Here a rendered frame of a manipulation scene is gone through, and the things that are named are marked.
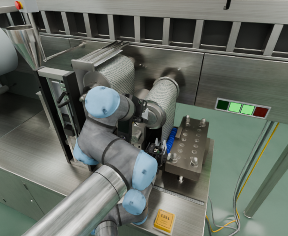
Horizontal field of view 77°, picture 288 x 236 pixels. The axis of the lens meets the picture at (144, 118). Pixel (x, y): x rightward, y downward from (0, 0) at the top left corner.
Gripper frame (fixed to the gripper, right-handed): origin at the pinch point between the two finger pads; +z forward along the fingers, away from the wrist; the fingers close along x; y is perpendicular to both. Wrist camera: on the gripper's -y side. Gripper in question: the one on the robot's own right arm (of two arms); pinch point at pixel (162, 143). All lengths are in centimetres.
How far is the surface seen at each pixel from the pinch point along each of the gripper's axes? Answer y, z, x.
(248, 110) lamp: 9.2, 29.6, -36.4
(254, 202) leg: -85, 47, -71
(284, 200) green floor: -109, 77, -108
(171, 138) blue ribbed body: -5.2, 10.6, -2.2
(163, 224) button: -16.5, -28.0, -10.2
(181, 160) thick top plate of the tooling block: -5.9, -2.1, -10.6
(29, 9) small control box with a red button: 54, -1, 58
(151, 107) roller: 21.2, -3.2, 4.8
